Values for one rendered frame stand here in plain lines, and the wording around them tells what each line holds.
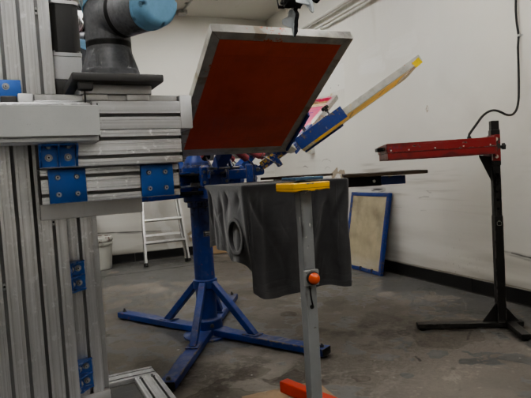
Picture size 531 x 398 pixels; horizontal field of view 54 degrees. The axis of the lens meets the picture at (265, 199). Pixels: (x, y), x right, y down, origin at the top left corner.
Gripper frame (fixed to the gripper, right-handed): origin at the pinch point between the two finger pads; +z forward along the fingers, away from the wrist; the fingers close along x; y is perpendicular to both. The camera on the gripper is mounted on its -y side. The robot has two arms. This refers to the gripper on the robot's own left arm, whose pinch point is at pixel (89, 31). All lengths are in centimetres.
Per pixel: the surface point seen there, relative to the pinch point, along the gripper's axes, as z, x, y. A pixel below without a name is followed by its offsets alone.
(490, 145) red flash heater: 30, 204, 34
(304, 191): -85, 94, 63
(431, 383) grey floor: -17, 166, 147
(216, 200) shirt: -27, 64, 71
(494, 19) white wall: 106, 235, -57
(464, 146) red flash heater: 32, 191, 36
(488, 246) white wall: 118, 252, 98
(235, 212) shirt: -48, 73, 74
